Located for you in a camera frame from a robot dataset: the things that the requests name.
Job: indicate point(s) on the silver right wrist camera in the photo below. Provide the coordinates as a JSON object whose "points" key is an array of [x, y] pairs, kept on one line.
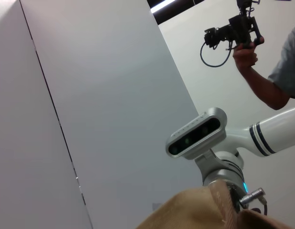
{"points": [[197, 136]]}

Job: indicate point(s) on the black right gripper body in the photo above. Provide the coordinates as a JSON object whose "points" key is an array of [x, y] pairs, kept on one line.
{"points": [[235, 200]]}

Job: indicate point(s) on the person's bare forearm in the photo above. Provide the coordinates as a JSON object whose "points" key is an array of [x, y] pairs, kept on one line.
{"points": [[264, 88]]}

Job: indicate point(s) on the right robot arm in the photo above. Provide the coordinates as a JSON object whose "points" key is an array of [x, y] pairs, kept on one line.
{"points": [[281, 133]]}

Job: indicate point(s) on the white ceiling light strip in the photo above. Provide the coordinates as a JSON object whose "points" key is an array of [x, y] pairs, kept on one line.
{"points": [[161, 6]]}

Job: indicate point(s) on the person's hand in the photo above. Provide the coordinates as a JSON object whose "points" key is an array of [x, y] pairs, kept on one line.
{"points": [[244, 57]]}

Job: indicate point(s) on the khaki canvas food bag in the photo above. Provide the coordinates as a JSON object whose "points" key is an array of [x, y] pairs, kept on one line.
{"points": [[197, 212]]}

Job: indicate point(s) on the black video camera rig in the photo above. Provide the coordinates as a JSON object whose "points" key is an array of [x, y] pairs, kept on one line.
{"points": [[243, 26]]}

